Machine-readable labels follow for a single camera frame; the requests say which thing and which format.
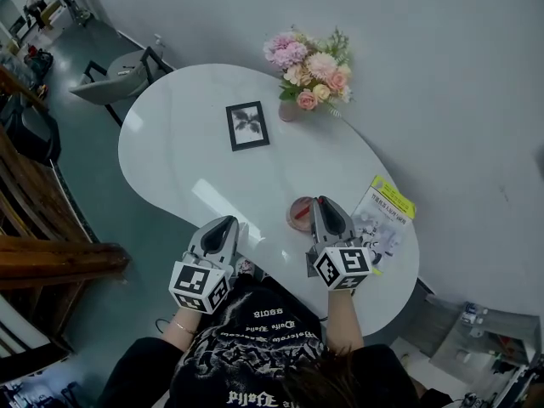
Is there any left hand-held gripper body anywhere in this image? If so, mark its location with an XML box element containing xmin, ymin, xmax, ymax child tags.
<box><xmin>168</xmin><ymin>252</ymin><xmax>237</xmax><ymax>315</ymax></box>

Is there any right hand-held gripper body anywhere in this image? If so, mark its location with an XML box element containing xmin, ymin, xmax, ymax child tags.
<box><xmin>306</xmin><ymin>239</ymin><xmax>374</xmax><ymax>292</ymax></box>

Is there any pink ribbed cup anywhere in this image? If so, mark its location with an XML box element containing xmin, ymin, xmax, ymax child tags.
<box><xmin>286</xmin><ymin>196</ymin><xmax>318</xmax><ymax>232</ymax></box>

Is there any person's left forearm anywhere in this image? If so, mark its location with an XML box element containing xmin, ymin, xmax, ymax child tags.
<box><xmin>163</xmin><ymin>306</ymin><xmax>203</xmax><ymax>348</ymax></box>

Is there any person's right forearm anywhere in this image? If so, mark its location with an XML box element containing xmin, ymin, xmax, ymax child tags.
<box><xmin>325</xmin><ymin>289</ymin><xmax>366</xmax><ymax>354</ymax></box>

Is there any yellow-green and white book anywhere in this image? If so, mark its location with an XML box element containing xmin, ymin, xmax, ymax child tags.
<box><xmin>350</xmin><ymin>174</ymin><xmax>417</xmax><ymax>275</ymax></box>

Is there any white curved table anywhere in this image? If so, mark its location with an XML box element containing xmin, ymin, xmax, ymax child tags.
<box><xmin>117</xmin><ymin>63</ymin><xmax>421</xmax><ymax>339</ymax></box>

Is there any person's black printed shirt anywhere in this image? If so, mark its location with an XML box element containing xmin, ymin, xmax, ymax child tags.
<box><xmin>97</xmin><ymin>274</ymin><xmax>451</xmax><ymax>408</ymax></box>

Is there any pink vase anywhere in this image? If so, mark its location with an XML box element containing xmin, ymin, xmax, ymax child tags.
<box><xmin>278</xmin><ymin>99</ymin><xmax>301</xmax><ymax>122</ymax></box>

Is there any grey shelf unit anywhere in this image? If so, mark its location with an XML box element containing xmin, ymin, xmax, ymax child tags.
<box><xmin>399</xmin><ymin>295</ymin><xmax>544</xmax><ymax>399</ymax></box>

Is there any brown wooden stair railing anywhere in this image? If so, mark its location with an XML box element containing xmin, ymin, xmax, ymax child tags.
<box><xmin>0</xmin><ymin>65</ymin><xmax>131</xmax><ymax>356</ymax></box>

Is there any pink flower bouquet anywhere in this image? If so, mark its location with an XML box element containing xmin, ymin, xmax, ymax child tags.
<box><xmin>262</xmin><ymin>25</ymin><xmax>354</xmax><ymax>118</ymax></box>

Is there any grey chair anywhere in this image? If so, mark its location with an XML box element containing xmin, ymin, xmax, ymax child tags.
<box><xmin>69</xmin><ymin>46</ymin><xmax>175</xmax><ymax>127</ymax></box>

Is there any black chair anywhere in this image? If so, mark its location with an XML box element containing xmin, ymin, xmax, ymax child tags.
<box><xmin>0</xmin><ymin>95</ymin><xmax>61</xmax><ymax>166</ymax></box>

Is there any black picture frame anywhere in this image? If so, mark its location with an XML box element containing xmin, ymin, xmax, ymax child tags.
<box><xmin>225</xmin><ymin>100</ymin><xmax>271</xmax><ymax>152</ymax></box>

